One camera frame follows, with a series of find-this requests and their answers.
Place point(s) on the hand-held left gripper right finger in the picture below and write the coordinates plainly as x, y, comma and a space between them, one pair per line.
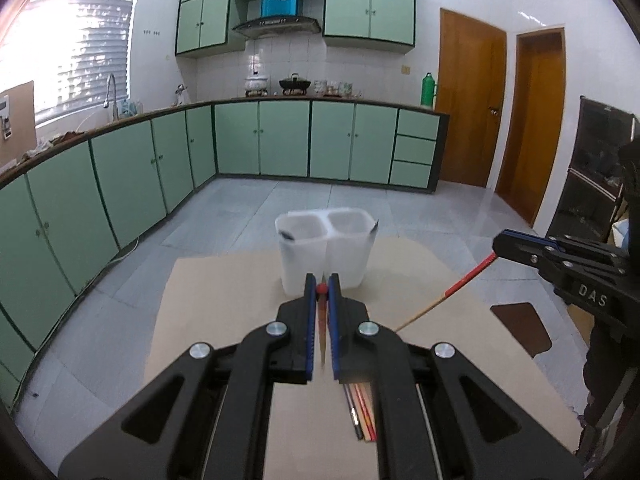
335, 330

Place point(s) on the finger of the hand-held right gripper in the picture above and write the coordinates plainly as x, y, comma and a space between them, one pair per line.
515, 252
530, 238

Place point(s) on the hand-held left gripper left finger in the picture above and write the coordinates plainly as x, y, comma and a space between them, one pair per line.
311, 320

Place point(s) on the red and wooden chopstick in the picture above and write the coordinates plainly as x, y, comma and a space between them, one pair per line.
322, 310
450, 290

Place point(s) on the white plastic utensil holder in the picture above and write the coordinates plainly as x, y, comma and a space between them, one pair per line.
320, 255

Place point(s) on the dark metal spoon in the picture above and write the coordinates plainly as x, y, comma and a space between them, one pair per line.
354, 412

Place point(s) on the person's right forearm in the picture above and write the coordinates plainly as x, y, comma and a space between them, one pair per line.
605, 390

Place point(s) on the dark brown stool seat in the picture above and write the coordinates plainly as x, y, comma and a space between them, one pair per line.
522, 327

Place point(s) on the black cabinet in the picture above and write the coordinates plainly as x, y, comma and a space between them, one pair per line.
595, 175

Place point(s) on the green thermos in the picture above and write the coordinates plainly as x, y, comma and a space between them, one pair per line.
427, 91

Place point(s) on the green base cabinet run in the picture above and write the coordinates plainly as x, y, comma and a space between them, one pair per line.
280, 140

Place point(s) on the row of jars and cups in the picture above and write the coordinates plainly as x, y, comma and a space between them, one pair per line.
337, 89

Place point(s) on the black wok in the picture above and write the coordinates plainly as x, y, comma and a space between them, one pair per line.
295, 84

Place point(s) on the white cooking pot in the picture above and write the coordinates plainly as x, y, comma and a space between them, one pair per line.
256, 85

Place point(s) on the bottles by sink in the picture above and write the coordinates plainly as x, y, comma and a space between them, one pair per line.
131, 107

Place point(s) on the black range hood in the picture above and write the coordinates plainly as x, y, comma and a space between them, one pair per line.
277, 25

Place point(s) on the metal kitchen faucet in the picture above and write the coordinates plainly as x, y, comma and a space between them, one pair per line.
111, 92

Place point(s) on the cloths on counter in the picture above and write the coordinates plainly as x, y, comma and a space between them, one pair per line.
55, 142

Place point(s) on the blue box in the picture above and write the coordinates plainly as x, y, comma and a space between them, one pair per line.
280, 2

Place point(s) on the cardboard box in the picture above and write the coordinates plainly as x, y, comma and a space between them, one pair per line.
17, 120

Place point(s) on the window with white blinds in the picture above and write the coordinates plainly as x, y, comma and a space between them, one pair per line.
80, 35

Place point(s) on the green wall cabinet unit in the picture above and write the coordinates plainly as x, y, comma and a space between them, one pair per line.
350, 5

